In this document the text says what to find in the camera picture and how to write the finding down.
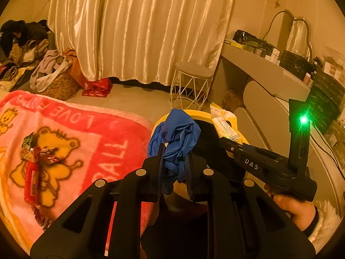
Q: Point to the small red snack wrapper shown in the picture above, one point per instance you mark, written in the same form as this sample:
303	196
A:
43	218

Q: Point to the red green snack wrapper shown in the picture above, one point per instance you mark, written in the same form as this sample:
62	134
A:
33	167

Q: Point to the orange bag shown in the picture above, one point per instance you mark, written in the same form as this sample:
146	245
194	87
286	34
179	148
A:
76	70

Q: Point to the white vanity desk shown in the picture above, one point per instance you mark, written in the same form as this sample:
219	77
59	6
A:
258	67

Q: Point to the blue plastic bag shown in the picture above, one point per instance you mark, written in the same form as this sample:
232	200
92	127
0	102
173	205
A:
175	137

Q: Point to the person's right forearm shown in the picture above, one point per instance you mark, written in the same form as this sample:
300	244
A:
323	226

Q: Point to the wavy framed mirror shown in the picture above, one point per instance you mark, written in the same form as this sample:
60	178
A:
283	29

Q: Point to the pile of dark clothes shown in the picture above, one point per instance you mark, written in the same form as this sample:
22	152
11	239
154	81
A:
21	45

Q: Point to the cream satin curtain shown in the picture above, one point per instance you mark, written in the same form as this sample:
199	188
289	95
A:
140	27

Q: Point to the pink bear print blanket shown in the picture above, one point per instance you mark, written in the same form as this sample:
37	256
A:
94	145

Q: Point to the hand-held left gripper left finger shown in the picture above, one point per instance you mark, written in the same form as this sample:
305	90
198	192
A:
160	164

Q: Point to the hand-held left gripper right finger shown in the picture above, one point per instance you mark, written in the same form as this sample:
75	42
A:
190	172

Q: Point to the red gift bag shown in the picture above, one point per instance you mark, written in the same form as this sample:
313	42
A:
97	87

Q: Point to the wicker laundry basket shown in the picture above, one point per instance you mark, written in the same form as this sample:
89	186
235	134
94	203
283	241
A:
48	67

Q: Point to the dark storage organizer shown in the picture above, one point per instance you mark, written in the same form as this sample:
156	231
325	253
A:
295	64

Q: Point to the woven basket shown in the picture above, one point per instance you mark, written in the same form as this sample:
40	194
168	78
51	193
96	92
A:
63	86

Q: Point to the person's right hand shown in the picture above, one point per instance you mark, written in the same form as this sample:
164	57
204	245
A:
293	207

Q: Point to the camouflage storage box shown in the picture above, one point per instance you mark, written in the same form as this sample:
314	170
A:
326	105

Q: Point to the yellow rimmed trash can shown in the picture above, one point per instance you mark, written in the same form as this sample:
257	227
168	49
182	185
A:
186	113

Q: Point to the white cosmetic bottles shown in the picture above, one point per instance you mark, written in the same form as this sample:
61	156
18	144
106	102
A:
273	55

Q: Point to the yellow snack packet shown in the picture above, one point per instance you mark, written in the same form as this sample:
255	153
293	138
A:
223	121

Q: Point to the small yellow box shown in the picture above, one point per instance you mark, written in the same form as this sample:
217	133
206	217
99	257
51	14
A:
234	43

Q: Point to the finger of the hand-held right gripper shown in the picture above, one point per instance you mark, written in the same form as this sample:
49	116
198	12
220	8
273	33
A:
231	145

